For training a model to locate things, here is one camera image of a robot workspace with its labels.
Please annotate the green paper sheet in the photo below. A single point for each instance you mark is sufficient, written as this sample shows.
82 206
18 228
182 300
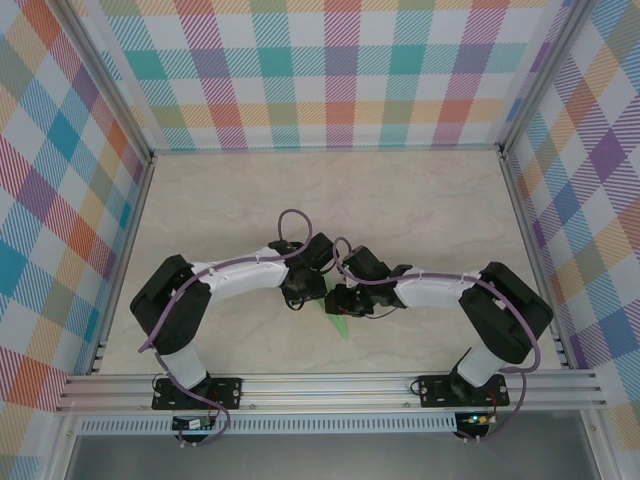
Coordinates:
341 325

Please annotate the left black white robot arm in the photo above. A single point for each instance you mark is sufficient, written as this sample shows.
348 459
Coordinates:
170 310

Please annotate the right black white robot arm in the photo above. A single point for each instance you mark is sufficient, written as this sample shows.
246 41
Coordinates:
510 320

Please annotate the thin aluminium table edge strip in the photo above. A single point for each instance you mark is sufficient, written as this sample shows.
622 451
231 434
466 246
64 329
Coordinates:
325 148

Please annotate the grey metal panel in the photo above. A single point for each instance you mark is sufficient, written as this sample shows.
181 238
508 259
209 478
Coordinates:
325 457

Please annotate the wide aluminium mounting rail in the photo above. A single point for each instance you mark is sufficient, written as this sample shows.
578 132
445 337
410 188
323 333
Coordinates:
325 392

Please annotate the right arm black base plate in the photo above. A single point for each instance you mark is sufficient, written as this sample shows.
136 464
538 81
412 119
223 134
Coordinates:
430 392

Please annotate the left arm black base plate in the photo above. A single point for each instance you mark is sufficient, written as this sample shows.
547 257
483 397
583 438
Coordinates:
227 390

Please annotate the aluminium table edge rail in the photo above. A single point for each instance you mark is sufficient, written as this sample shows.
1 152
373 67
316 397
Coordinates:
132 235
530 240

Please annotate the aluminium frame post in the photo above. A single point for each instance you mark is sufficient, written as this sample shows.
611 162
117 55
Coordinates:
545 75
100 75

